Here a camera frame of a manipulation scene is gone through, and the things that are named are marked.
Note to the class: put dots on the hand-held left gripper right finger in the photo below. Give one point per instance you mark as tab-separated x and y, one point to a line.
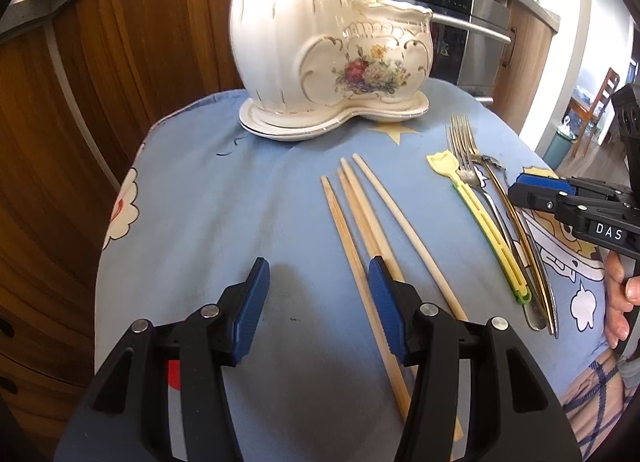
385	302

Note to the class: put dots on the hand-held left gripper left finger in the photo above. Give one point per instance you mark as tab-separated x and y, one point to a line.
250	302

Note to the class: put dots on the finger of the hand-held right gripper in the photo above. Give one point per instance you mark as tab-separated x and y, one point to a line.
545	202
542	183

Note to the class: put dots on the gold fork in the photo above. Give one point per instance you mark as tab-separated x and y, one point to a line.
525	242

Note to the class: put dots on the bamboo chopstick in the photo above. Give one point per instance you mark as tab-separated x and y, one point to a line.
367	207
352	207
350	253

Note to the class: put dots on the yellow plastic spoon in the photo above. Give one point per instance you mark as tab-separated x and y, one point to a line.
480	212

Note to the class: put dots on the cream chopstick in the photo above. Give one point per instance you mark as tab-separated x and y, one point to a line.
405	227

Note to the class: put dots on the silver fork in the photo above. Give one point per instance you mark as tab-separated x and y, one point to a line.
454	141

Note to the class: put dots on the white floral ceramic utensil holder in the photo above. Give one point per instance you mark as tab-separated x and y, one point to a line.
295	41

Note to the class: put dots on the person's right hand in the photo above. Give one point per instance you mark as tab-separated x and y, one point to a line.
616	307

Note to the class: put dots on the teal trash bin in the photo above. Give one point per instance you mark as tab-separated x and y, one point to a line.
557	144

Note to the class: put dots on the blue cartoon printed cloth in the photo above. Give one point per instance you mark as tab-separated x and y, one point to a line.
225	222

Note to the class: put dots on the wooden chair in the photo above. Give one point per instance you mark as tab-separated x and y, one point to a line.
597	111

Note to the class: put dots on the narrow wooden cabinet panel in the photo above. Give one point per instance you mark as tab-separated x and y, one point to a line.
525	66

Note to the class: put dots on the stainless steel oven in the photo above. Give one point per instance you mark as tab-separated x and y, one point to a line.
465	51

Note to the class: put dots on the person's plaid trousers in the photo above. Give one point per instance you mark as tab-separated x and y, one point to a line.
595	402

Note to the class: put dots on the white ceramic saucer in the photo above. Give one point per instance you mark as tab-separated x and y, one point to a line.
300	129

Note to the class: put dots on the wooden kitchen cabinets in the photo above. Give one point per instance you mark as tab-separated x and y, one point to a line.
100	116

